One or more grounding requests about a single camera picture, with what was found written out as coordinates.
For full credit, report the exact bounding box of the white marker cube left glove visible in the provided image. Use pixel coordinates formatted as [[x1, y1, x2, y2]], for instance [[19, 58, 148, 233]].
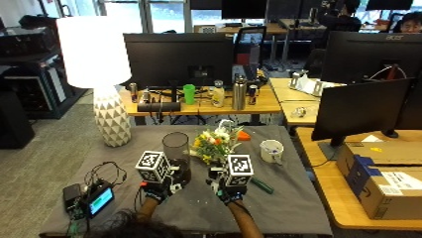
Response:
[[135, 150, 173, 183]]

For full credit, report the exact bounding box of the black monitor with centre stand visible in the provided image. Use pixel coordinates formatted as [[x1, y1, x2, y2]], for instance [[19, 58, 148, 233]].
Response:
[[123, 32, 236, 91]]

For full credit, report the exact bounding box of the clear plastic bottle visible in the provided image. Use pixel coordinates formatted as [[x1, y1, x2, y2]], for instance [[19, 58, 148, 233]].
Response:
[[211, 79, 227, 109]]

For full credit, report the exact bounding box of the black monitor with grey foot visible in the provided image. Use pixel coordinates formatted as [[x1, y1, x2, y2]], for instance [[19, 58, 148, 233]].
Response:
[[310, 76, 417, 162]]

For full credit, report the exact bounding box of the wooden desk with drinks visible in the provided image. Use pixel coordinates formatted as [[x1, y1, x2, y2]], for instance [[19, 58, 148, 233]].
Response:
[[117, 82, 284, 127]]

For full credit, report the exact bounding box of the black monitor with silver logo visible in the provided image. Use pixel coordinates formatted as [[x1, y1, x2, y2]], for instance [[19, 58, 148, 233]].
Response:
[[320, 30, 422, 85]]

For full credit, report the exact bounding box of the dark drink can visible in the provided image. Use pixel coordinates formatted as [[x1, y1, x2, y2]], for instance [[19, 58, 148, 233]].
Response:
[[246, 83, 260, 106]]

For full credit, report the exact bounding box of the white stand with papers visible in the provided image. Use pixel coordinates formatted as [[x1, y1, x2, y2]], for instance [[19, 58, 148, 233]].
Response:
[[288, 69, 337, 98]]

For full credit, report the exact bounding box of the green plastic cup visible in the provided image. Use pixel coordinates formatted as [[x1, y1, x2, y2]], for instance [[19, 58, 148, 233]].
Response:
[[183, 83, 199, 106]]

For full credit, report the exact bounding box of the black background monitor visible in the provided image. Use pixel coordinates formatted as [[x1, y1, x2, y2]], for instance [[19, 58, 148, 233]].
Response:
[[220, 0, 269, 20]]

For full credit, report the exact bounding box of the light wooden desk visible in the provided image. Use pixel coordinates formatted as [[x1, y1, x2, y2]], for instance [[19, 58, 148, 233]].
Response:
[[268, 76, 349, 127]]

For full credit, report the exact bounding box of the green handled tool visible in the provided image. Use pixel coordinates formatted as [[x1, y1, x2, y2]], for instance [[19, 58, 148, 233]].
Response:
[[249, 177, 276, 195]]

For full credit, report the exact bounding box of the person's left hand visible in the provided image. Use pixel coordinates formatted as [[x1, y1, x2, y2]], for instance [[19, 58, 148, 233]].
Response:
[[140, 167, 187, 202]]

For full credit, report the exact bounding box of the black box device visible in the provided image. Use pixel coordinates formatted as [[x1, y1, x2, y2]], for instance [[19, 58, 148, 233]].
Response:
[[63, 182, 84, 213]]

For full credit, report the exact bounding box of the black shelf unit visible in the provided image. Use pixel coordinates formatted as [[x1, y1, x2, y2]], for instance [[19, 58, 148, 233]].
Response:
[[0, 25, 76, 121]]

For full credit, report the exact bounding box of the white mug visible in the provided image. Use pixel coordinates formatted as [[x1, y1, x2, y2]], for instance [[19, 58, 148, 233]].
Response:
[[258, 139, 286, 166]]

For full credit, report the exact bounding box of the cardboard box with blue tape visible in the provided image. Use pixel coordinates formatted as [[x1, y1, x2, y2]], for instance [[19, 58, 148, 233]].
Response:
[[346, 154, 422, 221]]

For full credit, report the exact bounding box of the black monitor with round foot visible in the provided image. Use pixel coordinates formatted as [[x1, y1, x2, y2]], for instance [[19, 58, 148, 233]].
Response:
[[381, 78, 422, 139]]

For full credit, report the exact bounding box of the yellow white flower bouquet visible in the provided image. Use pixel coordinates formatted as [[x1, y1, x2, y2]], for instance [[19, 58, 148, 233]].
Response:
[[189, 119, 244, 166]]

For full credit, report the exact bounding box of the black speaker bar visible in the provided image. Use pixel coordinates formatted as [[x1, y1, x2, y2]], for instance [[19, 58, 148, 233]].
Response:
[[136, 101, 184, 114]]

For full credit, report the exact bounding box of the clear plastic object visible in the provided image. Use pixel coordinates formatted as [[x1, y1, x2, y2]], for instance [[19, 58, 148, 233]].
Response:
[[290, 106, 309, 119]]

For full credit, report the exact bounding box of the wooden desk with boxes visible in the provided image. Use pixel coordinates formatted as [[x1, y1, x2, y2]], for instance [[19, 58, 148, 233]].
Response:
[[294, 126, 422, 232]]

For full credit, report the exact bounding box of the grey table cloth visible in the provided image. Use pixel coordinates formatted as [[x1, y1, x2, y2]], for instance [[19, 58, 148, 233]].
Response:
[[39, 124, 334, 238]]

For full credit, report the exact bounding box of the dark glass cylinder vase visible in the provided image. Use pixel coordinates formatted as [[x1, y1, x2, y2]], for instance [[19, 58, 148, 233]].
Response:
[[161, 131, 193, 186]]

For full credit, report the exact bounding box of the small device with lit screen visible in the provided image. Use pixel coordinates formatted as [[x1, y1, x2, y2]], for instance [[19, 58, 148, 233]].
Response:
[[84, 185, 117, 218]]

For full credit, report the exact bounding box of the person's right hand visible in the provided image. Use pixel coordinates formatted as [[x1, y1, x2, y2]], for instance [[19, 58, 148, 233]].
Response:
[[207, 167, 249, 205]]

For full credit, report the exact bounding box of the white marker cube glove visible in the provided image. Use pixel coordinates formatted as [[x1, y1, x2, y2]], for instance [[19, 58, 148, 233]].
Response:
[[221, 153, 256, 187], [135, 150, 173, 183]]

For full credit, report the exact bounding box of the flat cardboard box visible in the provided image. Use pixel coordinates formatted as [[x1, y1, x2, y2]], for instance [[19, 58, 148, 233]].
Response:
[[336, 141, 422, 172]]

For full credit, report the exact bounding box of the black office chair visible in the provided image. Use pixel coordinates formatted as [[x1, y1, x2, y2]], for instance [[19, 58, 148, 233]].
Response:
[[232, 25, 269, 81]]

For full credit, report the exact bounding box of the white marker cube right glove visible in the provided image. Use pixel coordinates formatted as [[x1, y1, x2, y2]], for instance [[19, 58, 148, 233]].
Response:
[[221, 153, 256, 187]]

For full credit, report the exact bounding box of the stainless steel bottle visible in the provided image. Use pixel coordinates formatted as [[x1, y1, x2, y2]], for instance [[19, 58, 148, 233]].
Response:
[[231, 74, 249, 111]]

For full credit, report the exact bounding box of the white lamp with patterned base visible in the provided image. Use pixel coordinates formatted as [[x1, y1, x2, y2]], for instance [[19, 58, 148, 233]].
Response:
[[56, 15, 133, 149]]

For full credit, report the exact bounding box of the black cable bundle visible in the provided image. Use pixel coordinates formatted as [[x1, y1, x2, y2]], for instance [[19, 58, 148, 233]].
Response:
[[81, 161, 129, 193]]

